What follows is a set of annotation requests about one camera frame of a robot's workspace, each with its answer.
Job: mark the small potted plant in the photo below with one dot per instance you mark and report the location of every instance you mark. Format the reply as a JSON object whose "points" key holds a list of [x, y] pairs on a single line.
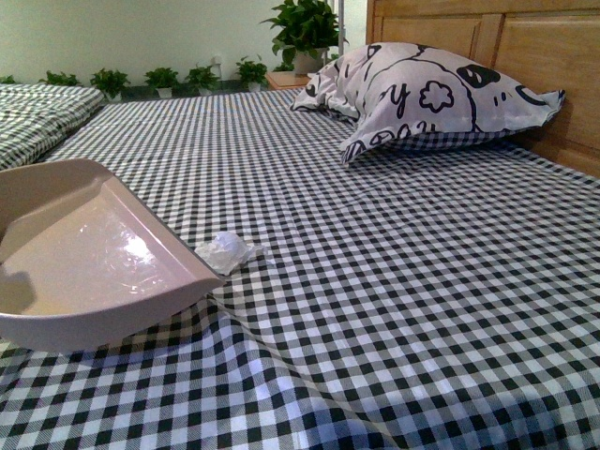
{"points": [[9, 79], [251, 73], [163, 80], [111, 83], [60, 79], [203, 80]]}

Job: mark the wooden bed headboard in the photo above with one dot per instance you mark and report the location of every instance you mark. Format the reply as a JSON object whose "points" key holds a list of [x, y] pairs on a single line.
{"points": [[547, 45]]}

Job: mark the small far wooden nightstand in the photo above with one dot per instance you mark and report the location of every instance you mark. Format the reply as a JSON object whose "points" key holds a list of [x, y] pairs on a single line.
{"points": [[283, 80]]}

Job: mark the white cartoon print pillow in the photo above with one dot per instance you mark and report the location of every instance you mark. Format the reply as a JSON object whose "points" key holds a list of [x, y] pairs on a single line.
{"points": [[422, 98]]}

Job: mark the large potted green plant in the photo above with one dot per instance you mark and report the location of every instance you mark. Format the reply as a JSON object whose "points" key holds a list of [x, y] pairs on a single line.
{"points": [[308, 29]]}

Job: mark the beige plastic dustpan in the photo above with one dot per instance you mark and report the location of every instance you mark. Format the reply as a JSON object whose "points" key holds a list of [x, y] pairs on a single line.
{"points": [[84, 262]]}

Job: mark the black white checkered bed sheet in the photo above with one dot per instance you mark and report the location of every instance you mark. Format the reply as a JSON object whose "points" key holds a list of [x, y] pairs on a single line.
{"points": [[435, 300]]}

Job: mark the folded checkered blanket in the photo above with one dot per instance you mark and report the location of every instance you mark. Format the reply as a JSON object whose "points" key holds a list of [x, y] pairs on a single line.
{"points": [[37, 117]]}

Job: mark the white floor lamp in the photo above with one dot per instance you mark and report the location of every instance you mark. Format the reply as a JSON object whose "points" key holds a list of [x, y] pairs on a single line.
{"points": [[338, 7]]}

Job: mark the white wall socket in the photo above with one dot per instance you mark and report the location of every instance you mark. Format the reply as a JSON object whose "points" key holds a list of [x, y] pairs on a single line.
{"points": [[216, 62]]}

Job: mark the crumpled white tissue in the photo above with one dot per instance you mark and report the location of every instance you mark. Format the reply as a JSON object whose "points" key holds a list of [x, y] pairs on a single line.
{"points": [[228, 251]]}

